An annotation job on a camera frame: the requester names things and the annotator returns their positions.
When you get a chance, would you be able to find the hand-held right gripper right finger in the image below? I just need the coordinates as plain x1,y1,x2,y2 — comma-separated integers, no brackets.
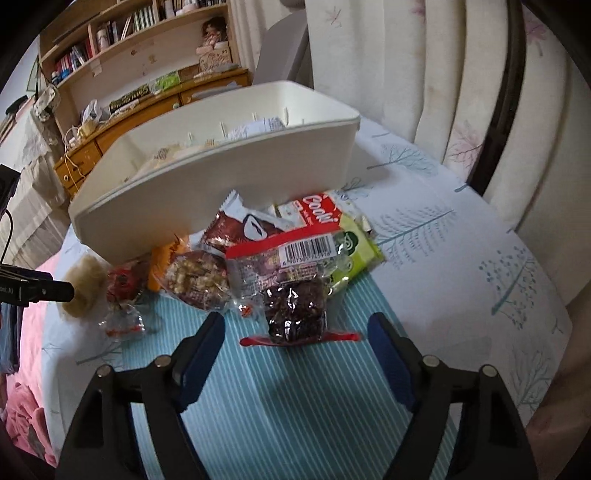
367,311,539,480

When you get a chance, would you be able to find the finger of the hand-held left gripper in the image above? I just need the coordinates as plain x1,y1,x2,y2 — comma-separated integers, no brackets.
25,270,75,303

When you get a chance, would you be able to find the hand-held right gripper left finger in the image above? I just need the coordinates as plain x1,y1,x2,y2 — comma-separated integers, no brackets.
55,311,227,480

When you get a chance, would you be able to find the fluffy pale floss snack packet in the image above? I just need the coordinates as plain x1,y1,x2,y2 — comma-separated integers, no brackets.
62,256,109,319

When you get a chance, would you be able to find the red fruit snack packet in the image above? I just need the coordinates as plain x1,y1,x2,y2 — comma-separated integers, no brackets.
105,261,153,305

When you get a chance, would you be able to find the round nut cake packet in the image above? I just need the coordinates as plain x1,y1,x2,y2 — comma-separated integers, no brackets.
164,249,232,315

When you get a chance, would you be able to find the small clear candy packet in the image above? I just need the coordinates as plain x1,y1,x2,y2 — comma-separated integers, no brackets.
98,305,146,342

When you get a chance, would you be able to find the orange snack packet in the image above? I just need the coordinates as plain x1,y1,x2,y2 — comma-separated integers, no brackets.
148,235,190,294

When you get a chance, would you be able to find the dark brownie packet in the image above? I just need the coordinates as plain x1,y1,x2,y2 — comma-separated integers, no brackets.
225,231,362,348

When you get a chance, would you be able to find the small green snack packet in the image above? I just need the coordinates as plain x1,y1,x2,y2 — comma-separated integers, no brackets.
323,215,385,296

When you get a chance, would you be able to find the brown chocolate pie packet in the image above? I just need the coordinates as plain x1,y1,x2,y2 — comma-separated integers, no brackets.
203,190,287,254

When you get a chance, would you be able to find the red cookie packet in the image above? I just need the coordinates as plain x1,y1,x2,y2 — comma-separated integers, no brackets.
272,191,352,236

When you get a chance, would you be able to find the white plastic storage box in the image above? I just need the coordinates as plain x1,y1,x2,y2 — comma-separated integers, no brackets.
68,80,362,259

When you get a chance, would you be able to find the white snack packet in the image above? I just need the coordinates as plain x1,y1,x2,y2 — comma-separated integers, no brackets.
226,115,284,141

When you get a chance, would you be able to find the pink blanket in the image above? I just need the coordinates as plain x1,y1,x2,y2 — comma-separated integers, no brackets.
18,251,70,384

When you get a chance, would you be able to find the white lace furniture cover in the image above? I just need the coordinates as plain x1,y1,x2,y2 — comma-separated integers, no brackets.
0,106,70,268

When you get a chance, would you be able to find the floral tote bag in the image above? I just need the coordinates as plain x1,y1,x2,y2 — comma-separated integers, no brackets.
32,83,63,123

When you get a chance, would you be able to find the white plastic bag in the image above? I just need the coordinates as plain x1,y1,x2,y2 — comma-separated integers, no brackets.
81,99,109,125

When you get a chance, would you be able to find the pink fleece garment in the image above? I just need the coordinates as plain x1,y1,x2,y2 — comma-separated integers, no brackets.
0,381,58,467

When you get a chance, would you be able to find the dark cover book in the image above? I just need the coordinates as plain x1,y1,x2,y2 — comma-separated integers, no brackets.
108,85,155,114

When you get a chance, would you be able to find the green packet on desk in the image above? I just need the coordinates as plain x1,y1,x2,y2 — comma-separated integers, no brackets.
154,71,182,93

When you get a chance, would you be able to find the wooden bookshelf hutch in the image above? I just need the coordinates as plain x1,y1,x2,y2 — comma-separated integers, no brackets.
37,0,252,134

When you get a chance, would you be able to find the row of books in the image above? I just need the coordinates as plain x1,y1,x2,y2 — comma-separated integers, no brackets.
51,0,232,81

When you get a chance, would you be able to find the printed wooden box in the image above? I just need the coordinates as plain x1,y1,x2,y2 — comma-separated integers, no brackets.
196,44,234,75

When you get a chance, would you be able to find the small doll figure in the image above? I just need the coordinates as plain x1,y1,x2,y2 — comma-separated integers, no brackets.
201,16,232,49

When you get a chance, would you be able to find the floral cream curtain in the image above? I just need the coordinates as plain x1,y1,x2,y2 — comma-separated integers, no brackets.
302,0,591,315

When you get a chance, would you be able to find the grey office chair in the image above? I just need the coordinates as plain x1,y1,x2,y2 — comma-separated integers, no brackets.
252,0,315,88

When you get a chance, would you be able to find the thick black cable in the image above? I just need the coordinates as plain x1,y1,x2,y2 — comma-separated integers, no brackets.
0,208,14,267

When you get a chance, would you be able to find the white charging cable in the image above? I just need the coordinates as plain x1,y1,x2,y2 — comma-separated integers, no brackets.
62,127,90,190

